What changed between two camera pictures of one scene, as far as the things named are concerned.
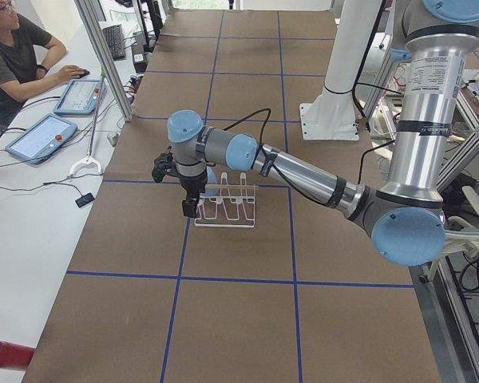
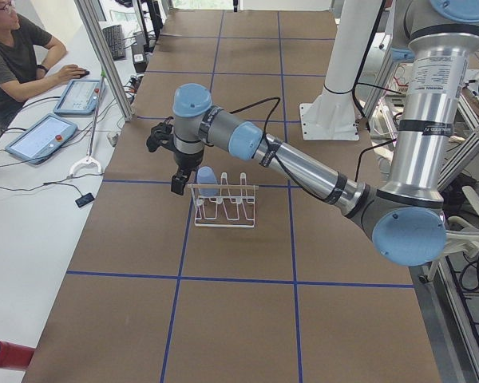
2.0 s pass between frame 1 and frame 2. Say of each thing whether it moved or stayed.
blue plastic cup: stayed
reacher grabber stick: stayed
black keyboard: stayed
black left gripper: moved
